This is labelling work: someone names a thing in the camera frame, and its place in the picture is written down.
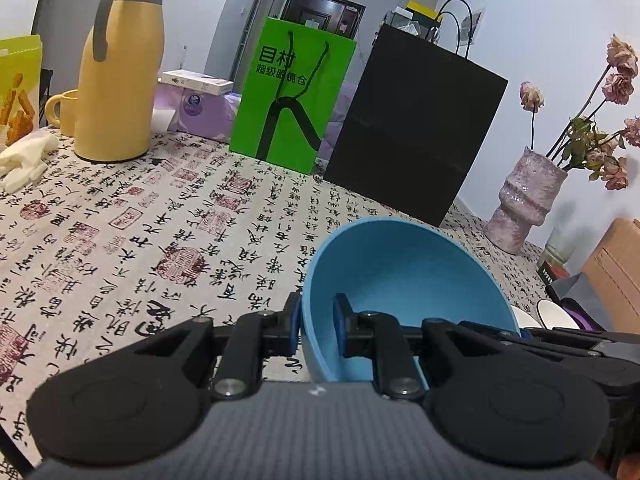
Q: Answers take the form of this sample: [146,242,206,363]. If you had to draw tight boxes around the green paper bag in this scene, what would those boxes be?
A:
[228,16,358,175]

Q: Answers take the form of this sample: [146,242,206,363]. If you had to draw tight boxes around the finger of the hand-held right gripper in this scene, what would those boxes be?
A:
[459,320,618,357]

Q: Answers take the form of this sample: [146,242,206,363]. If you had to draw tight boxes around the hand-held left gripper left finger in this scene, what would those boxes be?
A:
[132,291,302,402]

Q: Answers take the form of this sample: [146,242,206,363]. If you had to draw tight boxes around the lime green snack box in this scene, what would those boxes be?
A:
[0,35,43,147]

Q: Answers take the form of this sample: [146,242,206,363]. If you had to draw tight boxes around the white bowl with black rim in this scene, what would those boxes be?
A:
[510,305,536,333]
[537,299,568,331]

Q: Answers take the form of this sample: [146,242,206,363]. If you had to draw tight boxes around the grey refrigerator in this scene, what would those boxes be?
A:
[382,7,443,41]

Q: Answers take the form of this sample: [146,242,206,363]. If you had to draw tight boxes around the dried pink roses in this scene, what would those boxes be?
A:
[519,35,640,191]

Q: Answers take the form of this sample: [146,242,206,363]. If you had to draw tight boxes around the yellow mug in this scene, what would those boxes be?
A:
[45,90,79,137]

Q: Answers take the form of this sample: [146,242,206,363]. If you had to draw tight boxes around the pink ceramic vase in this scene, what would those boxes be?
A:
[483,146,569,255]

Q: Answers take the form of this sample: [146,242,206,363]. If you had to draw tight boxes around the purple grey pouch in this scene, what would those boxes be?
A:
[547,272,608,331]

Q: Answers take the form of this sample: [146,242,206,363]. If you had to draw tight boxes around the yellow thermos jug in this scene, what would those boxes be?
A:
[74,0,171,162]

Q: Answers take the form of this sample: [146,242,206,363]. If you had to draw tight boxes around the clear drinking glass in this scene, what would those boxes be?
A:
[544,227,571,266]

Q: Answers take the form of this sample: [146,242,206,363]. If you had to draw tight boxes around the purple tissue pack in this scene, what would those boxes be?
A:
[152,85,249,143]

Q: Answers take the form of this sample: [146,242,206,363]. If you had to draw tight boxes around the wall picture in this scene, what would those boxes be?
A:
[460,7,488,43]

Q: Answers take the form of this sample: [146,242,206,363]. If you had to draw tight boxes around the flat white box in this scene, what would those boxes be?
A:
[161,70,234,95]

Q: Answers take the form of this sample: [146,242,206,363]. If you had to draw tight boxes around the yellow black box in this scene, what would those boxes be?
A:
[406,0,443,23]

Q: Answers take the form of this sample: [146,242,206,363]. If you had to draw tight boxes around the calligraphy printed tablecloth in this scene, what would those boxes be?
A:
[0,127,640,466]

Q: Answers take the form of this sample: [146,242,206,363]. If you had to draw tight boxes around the grey interior door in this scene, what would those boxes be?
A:
[235,0,281,96]

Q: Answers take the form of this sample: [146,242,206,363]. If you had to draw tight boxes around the black paper bag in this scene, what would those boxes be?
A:
[323,0,509,228]

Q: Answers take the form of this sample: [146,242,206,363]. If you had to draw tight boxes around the blue bowl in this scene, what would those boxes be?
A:
[300,217,521,396]

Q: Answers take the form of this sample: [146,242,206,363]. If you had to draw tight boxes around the tan leather case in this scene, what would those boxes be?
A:
[580,217,640,331]

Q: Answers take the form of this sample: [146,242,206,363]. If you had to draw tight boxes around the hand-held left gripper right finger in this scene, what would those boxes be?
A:
[333,292,501,402]

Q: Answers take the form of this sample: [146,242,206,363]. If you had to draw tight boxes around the dark entrance door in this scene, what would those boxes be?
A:
[281,0,366,38]

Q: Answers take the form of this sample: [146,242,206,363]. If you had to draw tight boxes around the white rubber gloves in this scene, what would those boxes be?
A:
[0,132,58,192]

